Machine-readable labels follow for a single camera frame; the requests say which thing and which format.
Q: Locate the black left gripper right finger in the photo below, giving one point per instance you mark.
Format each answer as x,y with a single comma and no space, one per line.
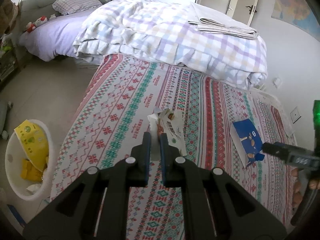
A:
215,206

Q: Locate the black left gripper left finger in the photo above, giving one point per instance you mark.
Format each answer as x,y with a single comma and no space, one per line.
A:
95,205

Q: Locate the blue cookie box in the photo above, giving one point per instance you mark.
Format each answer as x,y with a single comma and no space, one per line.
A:
247,142

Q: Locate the white tissue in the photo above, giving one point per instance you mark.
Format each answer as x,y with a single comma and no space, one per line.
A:
34,188

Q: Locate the yellow cardboard box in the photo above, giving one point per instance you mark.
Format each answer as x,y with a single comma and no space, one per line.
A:
30,172

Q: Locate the yellow white plastic bag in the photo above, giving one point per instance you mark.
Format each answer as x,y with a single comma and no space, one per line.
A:
34,143

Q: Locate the white snack wrapper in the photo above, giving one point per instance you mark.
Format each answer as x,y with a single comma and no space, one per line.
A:
167,121

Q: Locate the white plastic trash bin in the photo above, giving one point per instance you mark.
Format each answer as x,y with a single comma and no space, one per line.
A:
13,165

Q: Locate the patterned red green bedspread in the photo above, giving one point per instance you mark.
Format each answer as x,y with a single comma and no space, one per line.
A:
114,115

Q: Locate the grey rolling chair base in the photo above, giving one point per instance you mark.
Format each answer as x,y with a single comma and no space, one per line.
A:
5,107

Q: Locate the folded striped cloth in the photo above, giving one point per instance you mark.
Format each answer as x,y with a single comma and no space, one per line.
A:
212,21

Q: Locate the white room door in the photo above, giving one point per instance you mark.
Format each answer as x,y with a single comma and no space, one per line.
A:
242,10

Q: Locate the lavender bed sheet mattress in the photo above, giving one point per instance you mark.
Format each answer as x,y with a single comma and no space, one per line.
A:
55,37

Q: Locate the plaid purple white quilt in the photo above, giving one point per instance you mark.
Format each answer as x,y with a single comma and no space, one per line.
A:
159,32

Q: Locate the red white plush toy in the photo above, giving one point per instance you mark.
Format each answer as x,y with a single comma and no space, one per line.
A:
33,25

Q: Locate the striped pillow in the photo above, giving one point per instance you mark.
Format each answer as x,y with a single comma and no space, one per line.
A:
67,7

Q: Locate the grey upholstered headboard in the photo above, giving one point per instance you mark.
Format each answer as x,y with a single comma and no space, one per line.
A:
33,8

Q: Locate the brown fuzzy garment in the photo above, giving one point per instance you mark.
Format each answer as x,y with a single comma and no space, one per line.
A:
9,12

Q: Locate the white wall socket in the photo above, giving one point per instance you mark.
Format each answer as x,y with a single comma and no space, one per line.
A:
295,115

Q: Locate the wall map poster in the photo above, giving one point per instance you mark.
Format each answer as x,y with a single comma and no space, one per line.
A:
297,13

